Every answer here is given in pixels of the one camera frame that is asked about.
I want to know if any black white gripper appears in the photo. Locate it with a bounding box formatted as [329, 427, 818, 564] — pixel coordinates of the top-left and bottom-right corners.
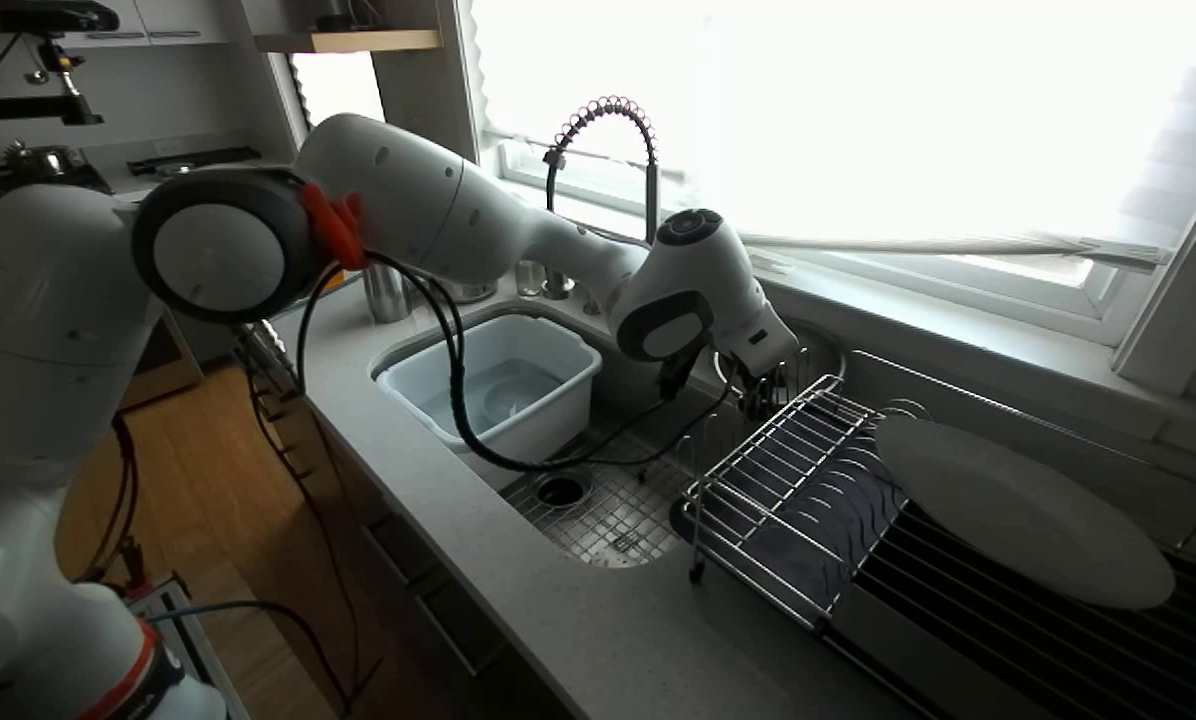
[710, 345, 810, 415]

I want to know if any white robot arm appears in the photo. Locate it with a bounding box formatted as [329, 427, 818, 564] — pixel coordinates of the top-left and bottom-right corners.
[0, 111, 795, 720]

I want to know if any metal dish drying rack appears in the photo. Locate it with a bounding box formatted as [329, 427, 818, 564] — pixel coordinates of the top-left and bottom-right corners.
[683, 379, 908, 622]

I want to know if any white plastic dish tub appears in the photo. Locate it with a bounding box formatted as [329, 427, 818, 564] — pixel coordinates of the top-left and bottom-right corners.
[375, 313, 605, 462]

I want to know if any spring neck kitchen faucet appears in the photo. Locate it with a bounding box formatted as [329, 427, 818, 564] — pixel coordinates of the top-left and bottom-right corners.
[541, 97, 662, 242]

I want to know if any large grey plate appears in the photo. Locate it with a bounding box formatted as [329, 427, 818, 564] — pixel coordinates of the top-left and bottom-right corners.
[878, 420, 1176, 610]

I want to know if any black ribbed drying mat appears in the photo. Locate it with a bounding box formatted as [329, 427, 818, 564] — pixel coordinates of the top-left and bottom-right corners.
[824, 506, 1196, 720]

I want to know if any sink bottom wire grid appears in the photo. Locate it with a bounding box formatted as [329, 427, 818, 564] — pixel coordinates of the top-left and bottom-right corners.
[504, 399, 719, 573]

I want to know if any black cable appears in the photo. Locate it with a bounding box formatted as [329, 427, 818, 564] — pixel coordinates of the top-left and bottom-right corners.
[292, 251, 742, 480]

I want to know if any wooden wall shelf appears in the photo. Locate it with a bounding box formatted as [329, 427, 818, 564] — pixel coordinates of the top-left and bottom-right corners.
[309, 26, 441, 51]

